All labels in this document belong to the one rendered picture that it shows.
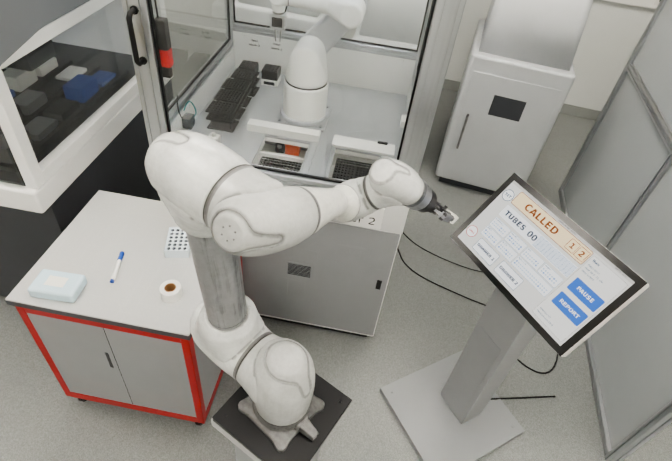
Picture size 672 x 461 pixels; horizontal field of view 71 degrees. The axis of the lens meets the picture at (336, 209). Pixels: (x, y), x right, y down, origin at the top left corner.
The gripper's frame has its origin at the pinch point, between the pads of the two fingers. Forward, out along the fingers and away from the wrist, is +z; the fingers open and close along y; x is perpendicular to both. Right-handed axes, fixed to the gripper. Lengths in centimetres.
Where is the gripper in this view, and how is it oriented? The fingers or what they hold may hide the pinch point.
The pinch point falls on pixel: (450, 216)
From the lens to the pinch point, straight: 154.3
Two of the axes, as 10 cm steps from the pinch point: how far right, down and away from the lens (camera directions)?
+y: -4.6, -6.3, 6.3
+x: -6.5, 7.2, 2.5
